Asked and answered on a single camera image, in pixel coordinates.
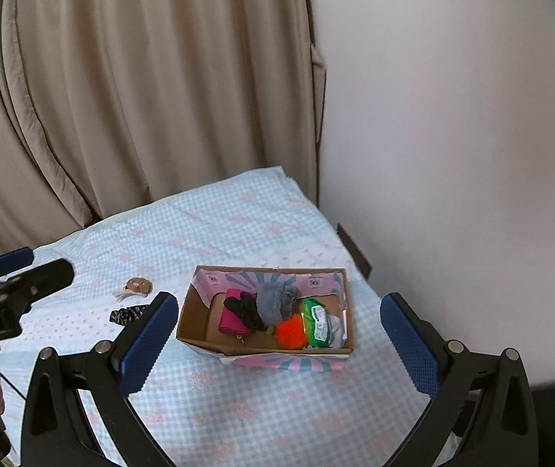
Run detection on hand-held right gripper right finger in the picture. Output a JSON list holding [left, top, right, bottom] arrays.
[[379, 293, 541, 467]]

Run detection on black patterned hair scrunchie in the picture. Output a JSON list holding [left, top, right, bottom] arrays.
[[109, 304, 151, 326]]

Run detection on green tissue packet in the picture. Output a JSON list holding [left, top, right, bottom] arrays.
[[301, 297, 333, 349]]

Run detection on thin black cable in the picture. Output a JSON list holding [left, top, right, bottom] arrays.
[[0, 374, 26, 401]]

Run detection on grey fuzzy scrunchie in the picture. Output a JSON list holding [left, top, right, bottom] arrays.
[[256, 283, 302, 326]]

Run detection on plain black scrunchie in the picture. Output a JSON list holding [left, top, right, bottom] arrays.
[[223, 293, 265, 331]]

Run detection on patterned cardboard box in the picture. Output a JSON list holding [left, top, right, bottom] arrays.
[[175, 265, 357, 373]]

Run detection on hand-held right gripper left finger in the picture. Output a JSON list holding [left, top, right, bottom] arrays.
[[19, 292, 181, 467]]

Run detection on orange fluffy pompom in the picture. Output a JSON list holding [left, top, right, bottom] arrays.
[[274, 316, 307, 350]]

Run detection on brown small toy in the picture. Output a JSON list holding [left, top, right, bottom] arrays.
[[114, 277, 153, 299]]

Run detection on blue checked bed sheet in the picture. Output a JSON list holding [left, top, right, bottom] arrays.
[[0, 165, 453, 467]]

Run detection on pink pouch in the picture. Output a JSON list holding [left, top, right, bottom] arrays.
[[218, 288, 253, 339]]

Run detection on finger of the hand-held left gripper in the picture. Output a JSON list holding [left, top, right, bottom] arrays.
[[0, 258, 75, 313], [0, 247, 35, 285]]

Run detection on beige curtain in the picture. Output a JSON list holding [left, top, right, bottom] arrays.
[[0, 0, 330, 260]]

